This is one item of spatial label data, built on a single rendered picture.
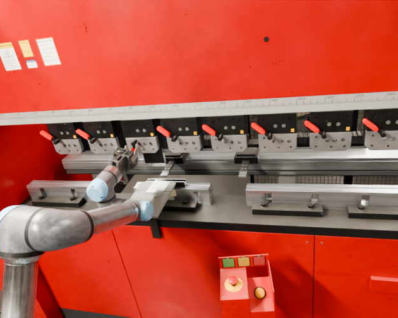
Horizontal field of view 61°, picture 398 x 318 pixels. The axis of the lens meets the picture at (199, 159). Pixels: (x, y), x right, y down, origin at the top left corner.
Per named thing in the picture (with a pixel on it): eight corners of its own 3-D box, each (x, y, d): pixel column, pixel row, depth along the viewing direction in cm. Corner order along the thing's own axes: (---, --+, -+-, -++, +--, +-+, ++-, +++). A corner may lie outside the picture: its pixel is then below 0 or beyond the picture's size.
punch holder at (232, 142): (212, 152, 145) (207, 117, 137) (216, 143, 152) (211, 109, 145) (247, 151, 141) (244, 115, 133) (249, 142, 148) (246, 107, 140)
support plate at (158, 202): (119, 216, 145) (118, 214, 144) (142, 183, 167) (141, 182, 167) (157, 218, 140) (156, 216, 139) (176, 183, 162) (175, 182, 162)
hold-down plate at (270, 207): (252, 214, 151) (251, 209, 150) (253, 207, 156) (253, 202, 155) (323, 217, 143) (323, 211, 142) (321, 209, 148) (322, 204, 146)
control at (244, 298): (223, 320, 131) (218, 289, 122) (223, 288, 145) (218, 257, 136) (275, 318, 128) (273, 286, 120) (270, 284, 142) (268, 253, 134)
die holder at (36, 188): (31, 199, 191) (25, 185, 187) (38, 194, 196) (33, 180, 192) (109, 202, 177) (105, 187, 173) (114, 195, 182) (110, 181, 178)
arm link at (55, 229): (62, 215, 83) (155, 194, 128) (28, 211, 86) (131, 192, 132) (61, 262, 83) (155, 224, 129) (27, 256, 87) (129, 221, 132)
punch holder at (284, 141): (259, 151, 140) (256, 114, 132) (261, 142, 147) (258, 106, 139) (296, 151, 135) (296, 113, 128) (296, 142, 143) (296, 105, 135)
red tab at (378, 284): (369, 290, 146) (371, 279, 142) (368, 287, 147) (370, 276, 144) (409, 294, 141) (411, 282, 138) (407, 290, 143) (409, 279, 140)
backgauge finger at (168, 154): (153, 178, 171) (150, 170, 168) (168, 154, 192) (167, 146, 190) (175, 178, 167) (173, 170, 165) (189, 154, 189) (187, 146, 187)
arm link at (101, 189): (88, 204, 125) (81, 185, 121) (102, 187, 134) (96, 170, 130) (107, 205, 123) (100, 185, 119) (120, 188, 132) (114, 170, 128)
